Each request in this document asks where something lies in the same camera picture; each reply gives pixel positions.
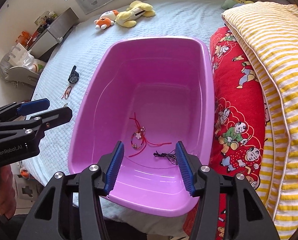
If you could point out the yellow plush toy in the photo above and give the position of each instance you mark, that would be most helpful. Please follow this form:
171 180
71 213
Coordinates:
135 10

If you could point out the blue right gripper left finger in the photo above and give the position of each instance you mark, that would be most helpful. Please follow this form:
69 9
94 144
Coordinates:
112 167

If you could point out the person's left hand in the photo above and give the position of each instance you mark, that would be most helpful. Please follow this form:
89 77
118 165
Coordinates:
7 192

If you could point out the white paper bag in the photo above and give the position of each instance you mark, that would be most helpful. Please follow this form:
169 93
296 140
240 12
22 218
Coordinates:
19 56

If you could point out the pink plastic basin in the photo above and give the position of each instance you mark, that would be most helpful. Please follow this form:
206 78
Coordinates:
148 93

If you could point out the grey bedside drawer cabinet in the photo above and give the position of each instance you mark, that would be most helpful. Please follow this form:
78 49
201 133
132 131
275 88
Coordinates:
54 34

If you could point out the white plastic bag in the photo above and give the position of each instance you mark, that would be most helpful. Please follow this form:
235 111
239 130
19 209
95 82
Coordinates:
33 64

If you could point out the black wrist watch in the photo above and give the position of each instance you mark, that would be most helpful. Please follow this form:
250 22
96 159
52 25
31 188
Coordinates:
74 76

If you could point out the red patterned quilt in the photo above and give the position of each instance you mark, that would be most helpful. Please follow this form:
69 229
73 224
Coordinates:
239 127

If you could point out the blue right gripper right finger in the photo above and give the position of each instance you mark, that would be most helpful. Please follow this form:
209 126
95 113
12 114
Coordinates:
186 168

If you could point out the orange white plush toy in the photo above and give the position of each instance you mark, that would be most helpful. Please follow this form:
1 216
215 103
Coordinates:
106 20

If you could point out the green plush toy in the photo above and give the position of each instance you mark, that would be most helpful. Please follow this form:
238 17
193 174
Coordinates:
228 4

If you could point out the white quilted bedspread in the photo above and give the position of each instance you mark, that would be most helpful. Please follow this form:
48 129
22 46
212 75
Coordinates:
84 48

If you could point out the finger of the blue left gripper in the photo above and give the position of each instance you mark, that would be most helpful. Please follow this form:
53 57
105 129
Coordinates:
31 107
54 118

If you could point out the yellow striped quilt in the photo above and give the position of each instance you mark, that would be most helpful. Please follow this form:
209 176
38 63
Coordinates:
268 34

